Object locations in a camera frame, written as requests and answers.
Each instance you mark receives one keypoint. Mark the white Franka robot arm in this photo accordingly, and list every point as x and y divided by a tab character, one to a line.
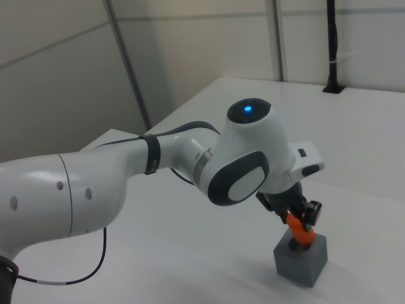
246	142

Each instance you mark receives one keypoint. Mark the grey block with round hole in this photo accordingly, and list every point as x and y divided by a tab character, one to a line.
297	266

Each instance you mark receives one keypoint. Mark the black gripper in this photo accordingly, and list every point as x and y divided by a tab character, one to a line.
281	201

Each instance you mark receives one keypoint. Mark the grey partition frame post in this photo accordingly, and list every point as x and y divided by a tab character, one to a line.
126	63
280	38

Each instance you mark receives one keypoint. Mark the black pole with base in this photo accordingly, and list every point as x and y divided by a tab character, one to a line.
332	47

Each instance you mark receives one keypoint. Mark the orange cylinder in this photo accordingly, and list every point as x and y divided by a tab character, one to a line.
300	232

